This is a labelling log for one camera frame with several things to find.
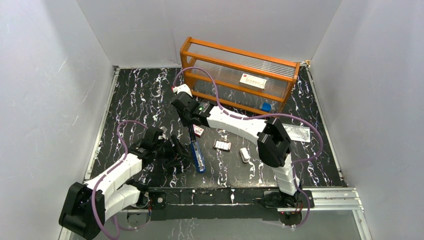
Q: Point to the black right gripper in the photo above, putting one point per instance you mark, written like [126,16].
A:
[184,122]

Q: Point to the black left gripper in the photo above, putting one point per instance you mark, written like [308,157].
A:
[175,149]

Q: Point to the red white staple box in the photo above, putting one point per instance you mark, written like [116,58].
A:
[198,131]

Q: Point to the staple strips tray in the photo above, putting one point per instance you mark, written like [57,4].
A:
[222,145]

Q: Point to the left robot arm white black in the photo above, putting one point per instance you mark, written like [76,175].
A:
[89,205]

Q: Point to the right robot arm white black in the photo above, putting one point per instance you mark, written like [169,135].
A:
[268,134]

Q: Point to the orange wooden shelf rack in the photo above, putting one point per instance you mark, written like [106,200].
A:
[212,71]

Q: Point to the white cardboard box red labels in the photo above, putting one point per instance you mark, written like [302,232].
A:
[252,82]

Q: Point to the small blue box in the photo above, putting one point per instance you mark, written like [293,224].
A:
[266,107]

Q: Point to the printed paper sheet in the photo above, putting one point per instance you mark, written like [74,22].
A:
[298,133]

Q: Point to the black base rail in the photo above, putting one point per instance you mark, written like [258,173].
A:
[266,203]

